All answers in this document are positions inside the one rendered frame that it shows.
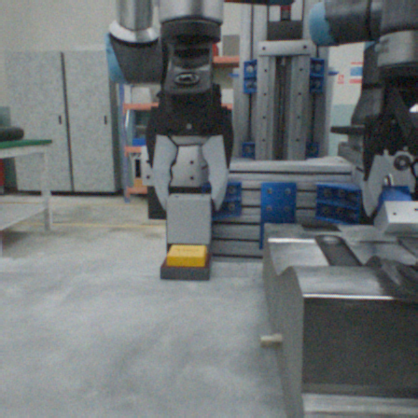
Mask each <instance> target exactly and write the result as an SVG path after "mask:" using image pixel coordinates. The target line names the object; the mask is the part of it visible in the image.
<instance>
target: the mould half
mask: <svg viewBox="0 0 418 418"><path fill-rule="evenodd" d="M301 225H302V224H264V228H263V281H264V285H265V290H266V296H267V302H268V307H269V313H270V319H271V324H272V334H273V333H280V334H282V336H283V349H275V351H276V357H277V363H278V369H279V373H280V379H281V385H282V390H283V396H284V402H285V407H286V417H287V418H418V295H416V294H414V293H412V292H410V291H409V290H407V289H406V288H404V287H402V286H400V285H399V284H397V283H396V282H394V281H393V280H392V279H390V278H389V277H388V276H386V275H385V274H384V273H383V272H381V271H379V270H377V269H375V268H372V267H336V266H329V265H328V264H327V261H326V259H325V258H324V256H323V254H322V252H321V250H320V249H319V247H318V245H317V244H316V242H315V236H317V235H335V236H339V237H341V238H343V239H344V240H345V242H346V243H347V244H348V246H349V247H350V248H351V249H352V251H353V252H354V253H355V254H356V255H357V256H358V258H359V259H360V260H361V262H362V263H363V264H364V265H365V264H366V263H367V261H368V260H369V259H370V258H371V257H372V256H378V257H380V258H386V259H388V260H395V261H399V262H401V263H404V264H406V265H411V264H413V265H414V264H415V263H416V261H417V260H418V259H417V258H416V257H415V256H413V255H412V254H411V253H410V252H409V251H408V250H407V249H405V248H404V247H403V246H402V245H400V244H399V242H398V240H397V237H399V236H412V237H418V233H382V232H380V231H379V230H377V229H376V228H375V227H373V226H369V225H334V226H337V227H338V228H339V229H340V230H341V232H321V231H304V229H303V228H302V226H301Z"/></svg>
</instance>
